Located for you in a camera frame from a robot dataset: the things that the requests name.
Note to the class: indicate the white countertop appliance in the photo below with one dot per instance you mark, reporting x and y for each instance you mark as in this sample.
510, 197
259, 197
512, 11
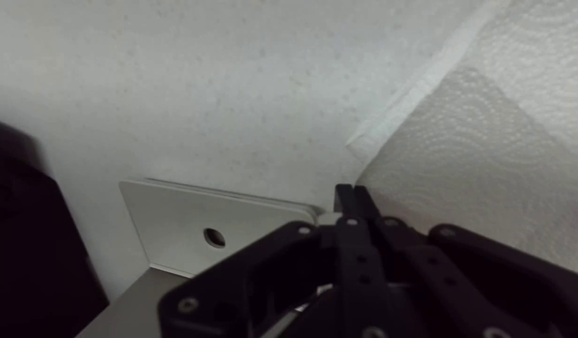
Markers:
184, 229

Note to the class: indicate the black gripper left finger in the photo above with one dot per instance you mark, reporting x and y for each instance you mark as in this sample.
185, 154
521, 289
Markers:
358, 279

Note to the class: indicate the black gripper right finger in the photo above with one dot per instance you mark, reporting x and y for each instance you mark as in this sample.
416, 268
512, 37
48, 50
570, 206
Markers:
482, 287

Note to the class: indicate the white paper towel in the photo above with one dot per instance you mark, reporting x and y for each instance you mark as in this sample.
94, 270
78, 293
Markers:
493, 144

